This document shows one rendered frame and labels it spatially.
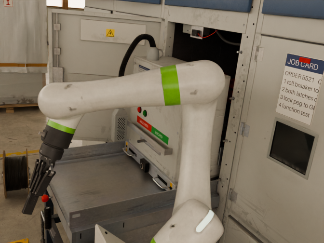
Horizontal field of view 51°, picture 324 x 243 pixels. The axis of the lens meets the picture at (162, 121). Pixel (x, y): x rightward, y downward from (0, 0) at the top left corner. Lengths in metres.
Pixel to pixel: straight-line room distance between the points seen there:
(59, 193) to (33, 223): 1.32
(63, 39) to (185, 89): 1.17
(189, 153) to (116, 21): 1.06
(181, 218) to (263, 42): 0.71
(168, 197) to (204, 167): 0.43
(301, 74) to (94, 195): 0.95
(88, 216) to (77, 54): 0.98
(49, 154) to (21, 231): 1.70
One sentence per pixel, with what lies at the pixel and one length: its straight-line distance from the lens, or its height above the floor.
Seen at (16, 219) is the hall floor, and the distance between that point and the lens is 2.92.
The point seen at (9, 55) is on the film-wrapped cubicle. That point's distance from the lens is 5.22.
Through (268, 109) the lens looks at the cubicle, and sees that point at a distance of 1.29.
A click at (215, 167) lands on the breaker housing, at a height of 0.96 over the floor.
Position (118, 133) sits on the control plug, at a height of 1.00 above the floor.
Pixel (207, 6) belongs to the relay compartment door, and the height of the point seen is 1.66.
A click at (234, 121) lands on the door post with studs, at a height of 1.22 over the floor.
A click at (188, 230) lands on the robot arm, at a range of 0.90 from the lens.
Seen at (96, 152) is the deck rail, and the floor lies 0.87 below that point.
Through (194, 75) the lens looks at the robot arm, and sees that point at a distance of 0.93.
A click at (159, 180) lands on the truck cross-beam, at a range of 1.58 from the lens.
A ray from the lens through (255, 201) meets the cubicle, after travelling 1.41.
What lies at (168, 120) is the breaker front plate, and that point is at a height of 1.18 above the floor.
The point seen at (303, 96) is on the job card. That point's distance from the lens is 1.18.
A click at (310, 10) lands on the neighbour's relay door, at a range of 1.19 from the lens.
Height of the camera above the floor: 1.65
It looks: 19 degrees down
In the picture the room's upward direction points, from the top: 5 degrees clockwise
